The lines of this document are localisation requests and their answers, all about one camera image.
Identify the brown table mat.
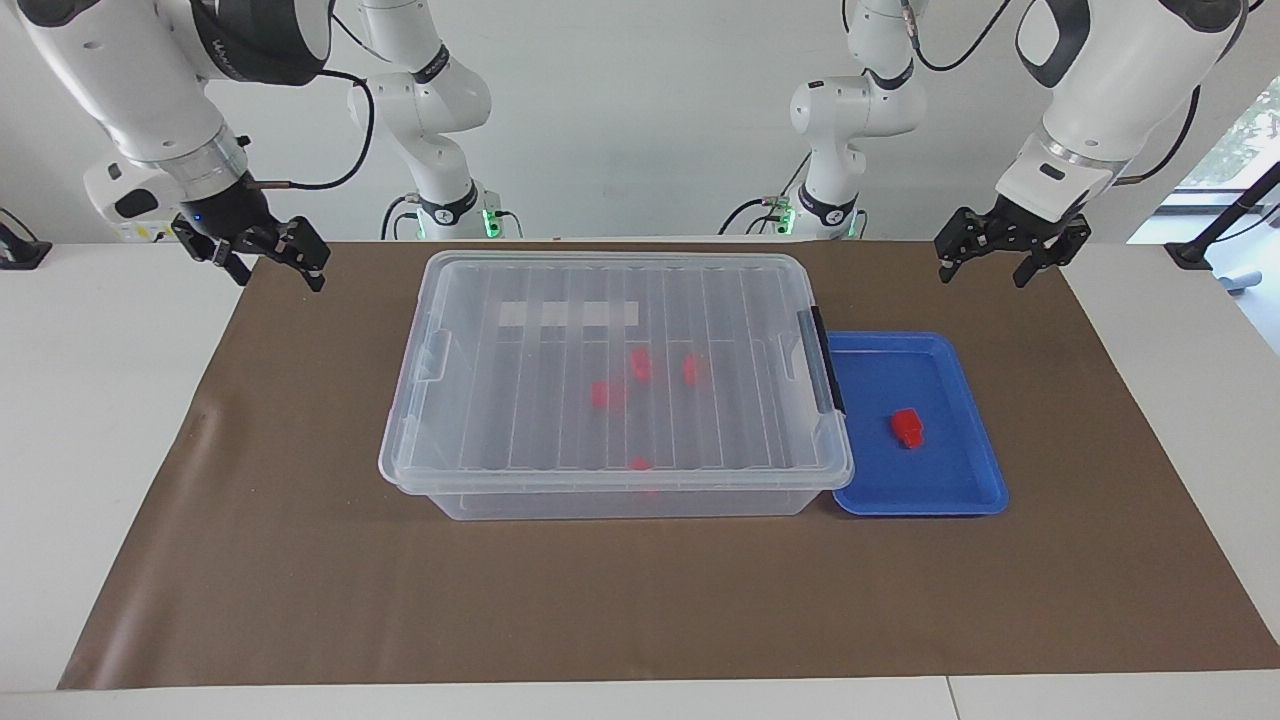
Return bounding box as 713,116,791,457
57,240,1280,691

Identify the black box latch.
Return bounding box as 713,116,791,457
797,306,847,416

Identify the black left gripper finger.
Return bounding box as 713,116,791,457
1012,248,1061,290
935,232,979,286

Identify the light blue roll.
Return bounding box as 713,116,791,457
1222,262,1280,297

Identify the clear ribbed box lid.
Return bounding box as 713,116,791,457
378,250,856,494

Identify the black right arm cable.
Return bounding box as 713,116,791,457
248,10,377,191

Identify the black velcro cable strap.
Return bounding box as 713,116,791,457
192,0,336,87

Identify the blue plastic tray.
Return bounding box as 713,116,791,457
825,331,1009,518

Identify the black stand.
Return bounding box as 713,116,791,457
1165,160,1280,273

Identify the window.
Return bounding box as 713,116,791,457
1180,75,1280,191

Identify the clear plastic storage box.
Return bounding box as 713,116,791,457
378,250,856,521

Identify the black clamp mount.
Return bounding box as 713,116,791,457
0,208,53,271

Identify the black base cable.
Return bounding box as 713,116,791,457
380,193,419,241
720,180,801,236

